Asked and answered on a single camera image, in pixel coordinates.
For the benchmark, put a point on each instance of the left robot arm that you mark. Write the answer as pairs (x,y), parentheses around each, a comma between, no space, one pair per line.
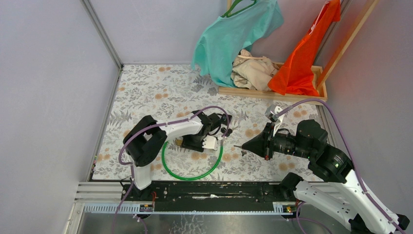
(147,138)

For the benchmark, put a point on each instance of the beige crumpled cloth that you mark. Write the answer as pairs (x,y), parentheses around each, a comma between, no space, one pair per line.
(251,72)

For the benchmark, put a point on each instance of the wooden tray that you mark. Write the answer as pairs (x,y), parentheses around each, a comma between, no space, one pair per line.
(317,71)

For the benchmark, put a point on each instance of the green cable lock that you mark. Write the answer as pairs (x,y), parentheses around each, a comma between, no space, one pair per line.
(190,165)

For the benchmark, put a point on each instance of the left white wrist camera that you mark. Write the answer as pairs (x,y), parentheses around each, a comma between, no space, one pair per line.
(210,143)

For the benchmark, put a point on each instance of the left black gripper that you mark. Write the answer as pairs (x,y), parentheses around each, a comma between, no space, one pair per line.
(187,145)

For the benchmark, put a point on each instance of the wooden rack pole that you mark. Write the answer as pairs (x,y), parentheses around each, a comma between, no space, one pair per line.
(346,41)

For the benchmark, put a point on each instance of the black head keys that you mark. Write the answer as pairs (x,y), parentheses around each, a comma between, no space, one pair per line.
(225,133)

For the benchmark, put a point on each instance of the brass padlock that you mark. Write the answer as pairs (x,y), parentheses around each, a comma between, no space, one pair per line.
(178,142)

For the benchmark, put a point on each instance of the aluminium corner post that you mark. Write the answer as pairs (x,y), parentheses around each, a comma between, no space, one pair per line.
(102,32)

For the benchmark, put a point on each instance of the green clothes hanger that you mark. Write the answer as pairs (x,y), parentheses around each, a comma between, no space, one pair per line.
(234,7)

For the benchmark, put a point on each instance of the orange t-shirt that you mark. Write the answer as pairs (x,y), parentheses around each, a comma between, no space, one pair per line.
(295,75)

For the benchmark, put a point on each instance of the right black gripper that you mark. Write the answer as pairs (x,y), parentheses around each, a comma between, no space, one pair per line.
(262,144)

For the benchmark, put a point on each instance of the floral table mat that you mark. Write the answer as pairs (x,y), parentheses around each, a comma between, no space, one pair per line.
(167,92)

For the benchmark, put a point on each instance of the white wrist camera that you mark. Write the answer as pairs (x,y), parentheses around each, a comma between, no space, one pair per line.
(272,113)
(210,143)

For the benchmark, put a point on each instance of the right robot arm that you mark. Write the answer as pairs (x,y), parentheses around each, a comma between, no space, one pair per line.
(361,212)

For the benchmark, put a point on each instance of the teal t-shirt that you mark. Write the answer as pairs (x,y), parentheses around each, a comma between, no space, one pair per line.
(220,43)

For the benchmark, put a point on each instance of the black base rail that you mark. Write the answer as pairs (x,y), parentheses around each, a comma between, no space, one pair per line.
(195,196)

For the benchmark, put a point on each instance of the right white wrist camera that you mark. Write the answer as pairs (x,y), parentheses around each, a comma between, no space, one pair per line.
(272,113)

